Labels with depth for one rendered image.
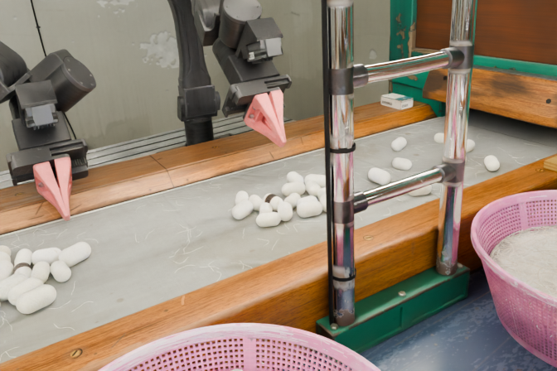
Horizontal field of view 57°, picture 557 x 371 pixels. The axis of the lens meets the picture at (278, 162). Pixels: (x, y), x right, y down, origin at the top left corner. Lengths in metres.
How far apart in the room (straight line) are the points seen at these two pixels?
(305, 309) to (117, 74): 2.34
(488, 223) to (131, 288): 0.42
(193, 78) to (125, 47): 1.69
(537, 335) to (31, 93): 0.63
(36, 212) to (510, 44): 0.82
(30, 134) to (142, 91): 2.08
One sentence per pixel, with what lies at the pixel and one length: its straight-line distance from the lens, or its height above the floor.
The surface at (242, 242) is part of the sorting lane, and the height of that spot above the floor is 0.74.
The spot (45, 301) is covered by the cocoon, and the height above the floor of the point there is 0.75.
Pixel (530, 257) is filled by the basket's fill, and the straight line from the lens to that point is 0.65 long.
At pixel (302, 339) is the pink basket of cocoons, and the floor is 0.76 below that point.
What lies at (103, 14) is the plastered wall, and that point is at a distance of 2.73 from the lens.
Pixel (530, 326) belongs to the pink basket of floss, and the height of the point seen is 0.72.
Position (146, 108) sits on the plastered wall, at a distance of 2.85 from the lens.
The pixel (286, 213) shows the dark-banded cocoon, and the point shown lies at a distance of 0.66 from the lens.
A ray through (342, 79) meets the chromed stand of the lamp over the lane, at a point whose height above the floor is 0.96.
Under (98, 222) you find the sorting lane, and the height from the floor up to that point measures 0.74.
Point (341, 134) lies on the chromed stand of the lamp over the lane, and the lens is 0.44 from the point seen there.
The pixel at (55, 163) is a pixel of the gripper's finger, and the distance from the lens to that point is 0.74.
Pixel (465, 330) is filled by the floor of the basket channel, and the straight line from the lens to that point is 0.61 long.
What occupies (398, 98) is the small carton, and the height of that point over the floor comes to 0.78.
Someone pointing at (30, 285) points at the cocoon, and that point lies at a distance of 0.60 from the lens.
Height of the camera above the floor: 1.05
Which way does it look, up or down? 21 degrees down
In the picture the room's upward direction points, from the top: 3 degrees counter-clockwise
